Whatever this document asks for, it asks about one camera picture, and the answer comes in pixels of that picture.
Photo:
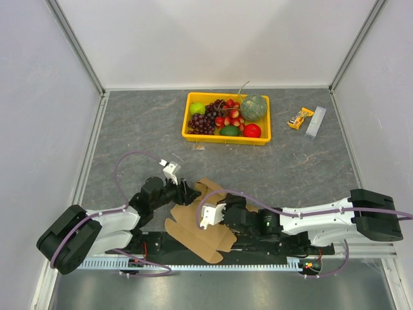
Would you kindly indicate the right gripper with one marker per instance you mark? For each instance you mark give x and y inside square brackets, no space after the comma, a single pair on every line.
[230,210]

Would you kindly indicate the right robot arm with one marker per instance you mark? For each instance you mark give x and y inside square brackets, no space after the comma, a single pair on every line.
[364,213]

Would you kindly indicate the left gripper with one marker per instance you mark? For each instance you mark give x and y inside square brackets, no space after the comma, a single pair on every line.
[185,194]

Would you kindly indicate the right aluminium frame post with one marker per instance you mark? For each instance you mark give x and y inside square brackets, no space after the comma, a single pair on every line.
[357,43]

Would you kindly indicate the green avocado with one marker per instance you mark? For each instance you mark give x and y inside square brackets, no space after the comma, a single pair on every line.
[230,130]

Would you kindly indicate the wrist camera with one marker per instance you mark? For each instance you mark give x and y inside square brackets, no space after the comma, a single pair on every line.
[170,170]
[212,214]

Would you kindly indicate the aluminium frame post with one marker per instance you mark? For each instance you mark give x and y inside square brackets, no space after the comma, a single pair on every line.
[357,43]
[73,41]

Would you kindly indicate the green apple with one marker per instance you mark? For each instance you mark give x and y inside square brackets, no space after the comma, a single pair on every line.
[197,108]

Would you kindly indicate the purple grape bunch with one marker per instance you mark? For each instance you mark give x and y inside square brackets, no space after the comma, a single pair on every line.
[203,124]

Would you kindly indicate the red tomato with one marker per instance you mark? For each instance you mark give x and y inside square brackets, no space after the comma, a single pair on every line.
[252,131]

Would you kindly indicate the slotted cable duct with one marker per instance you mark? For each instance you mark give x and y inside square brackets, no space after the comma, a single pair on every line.
[124,263]

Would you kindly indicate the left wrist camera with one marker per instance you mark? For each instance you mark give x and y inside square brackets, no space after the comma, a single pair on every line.
[170,170]

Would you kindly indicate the yellow candy bar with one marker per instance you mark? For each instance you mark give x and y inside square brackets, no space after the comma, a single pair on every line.
[296,121]

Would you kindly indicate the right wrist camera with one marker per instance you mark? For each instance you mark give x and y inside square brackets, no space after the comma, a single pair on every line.
[212,214]

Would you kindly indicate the left aluminium frame post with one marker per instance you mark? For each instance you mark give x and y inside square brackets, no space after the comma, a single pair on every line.
[73,41]

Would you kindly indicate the brown cardboard box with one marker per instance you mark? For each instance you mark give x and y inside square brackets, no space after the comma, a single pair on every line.
[208,244]

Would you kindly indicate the green netted melon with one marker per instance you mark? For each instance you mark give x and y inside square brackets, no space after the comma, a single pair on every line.
[252,107]

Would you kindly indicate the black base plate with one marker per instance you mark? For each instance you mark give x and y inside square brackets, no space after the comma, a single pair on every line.
[160,247]

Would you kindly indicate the red strawberry cluster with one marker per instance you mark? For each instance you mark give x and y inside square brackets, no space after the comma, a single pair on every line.
[228,113]

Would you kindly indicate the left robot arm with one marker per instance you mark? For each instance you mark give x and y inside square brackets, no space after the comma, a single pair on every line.
[78,234]

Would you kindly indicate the grey slim box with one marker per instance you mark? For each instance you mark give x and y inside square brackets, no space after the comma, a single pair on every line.
[315,123]

